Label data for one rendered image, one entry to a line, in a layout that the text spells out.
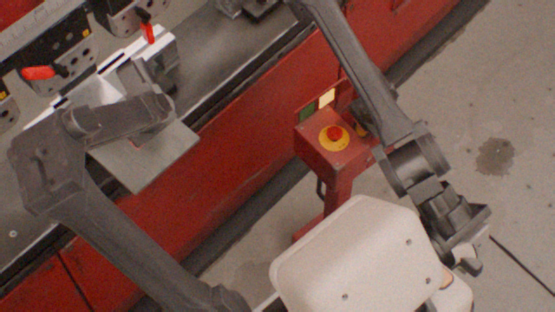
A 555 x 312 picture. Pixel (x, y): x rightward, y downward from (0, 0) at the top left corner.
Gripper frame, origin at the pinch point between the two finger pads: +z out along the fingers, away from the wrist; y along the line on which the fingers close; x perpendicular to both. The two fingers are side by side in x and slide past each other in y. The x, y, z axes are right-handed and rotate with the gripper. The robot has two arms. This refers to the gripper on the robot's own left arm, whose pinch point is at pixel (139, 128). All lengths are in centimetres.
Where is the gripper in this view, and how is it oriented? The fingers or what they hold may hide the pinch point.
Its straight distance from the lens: 168.3
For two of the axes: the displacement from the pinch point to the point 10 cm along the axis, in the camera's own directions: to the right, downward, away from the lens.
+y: -7.0, 6.1, -3.7
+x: 6.3, 7.7, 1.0
